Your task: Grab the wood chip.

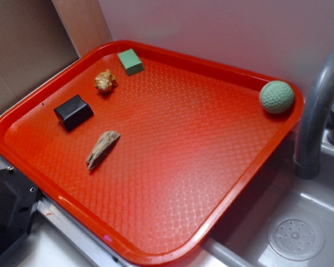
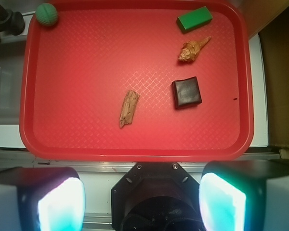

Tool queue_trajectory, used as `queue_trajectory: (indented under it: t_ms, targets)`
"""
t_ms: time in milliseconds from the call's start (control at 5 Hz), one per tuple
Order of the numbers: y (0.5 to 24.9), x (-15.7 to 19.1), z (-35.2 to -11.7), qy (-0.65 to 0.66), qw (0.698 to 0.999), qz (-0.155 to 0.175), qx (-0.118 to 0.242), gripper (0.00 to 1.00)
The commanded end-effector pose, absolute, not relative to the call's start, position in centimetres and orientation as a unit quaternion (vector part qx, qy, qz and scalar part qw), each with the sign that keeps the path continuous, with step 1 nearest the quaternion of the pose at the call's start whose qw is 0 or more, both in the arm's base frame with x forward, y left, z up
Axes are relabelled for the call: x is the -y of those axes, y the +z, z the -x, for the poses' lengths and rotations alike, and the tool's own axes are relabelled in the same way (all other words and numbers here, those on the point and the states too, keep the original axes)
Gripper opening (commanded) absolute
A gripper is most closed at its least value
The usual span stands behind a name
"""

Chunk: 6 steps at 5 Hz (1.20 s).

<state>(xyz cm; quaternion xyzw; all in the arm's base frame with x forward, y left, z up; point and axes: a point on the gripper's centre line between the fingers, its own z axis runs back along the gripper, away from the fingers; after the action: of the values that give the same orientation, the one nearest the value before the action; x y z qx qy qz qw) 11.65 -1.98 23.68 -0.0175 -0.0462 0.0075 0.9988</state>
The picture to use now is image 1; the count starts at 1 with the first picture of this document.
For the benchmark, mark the brown wood chip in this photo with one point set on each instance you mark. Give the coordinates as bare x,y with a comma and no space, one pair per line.
102,148

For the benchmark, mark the red plastic tray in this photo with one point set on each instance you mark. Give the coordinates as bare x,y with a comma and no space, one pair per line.
193,135

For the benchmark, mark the green foam block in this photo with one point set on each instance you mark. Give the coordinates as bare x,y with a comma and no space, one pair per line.
130,62

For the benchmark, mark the tan seashell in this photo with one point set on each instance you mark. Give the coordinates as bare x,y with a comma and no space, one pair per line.
105,82

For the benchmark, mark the black rectangular block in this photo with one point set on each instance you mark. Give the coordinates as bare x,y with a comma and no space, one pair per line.
73,112

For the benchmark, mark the green dimpled ball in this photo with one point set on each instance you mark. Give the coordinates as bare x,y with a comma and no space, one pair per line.
276,97

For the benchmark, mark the grey sink basin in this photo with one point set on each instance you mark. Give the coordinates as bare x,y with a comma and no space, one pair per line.
240,236

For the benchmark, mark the grey curved faucet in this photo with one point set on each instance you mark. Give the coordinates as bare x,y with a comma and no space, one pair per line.
317,113

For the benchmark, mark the round sink drain strainer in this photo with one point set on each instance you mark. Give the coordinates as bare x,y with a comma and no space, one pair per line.
295,237

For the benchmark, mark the brown cardboard panel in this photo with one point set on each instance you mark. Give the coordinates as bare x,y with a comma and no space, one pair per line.
34,46

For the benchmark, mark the black metal bracket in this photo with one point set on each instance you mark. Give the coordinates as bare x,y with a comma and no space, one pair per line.
18,202

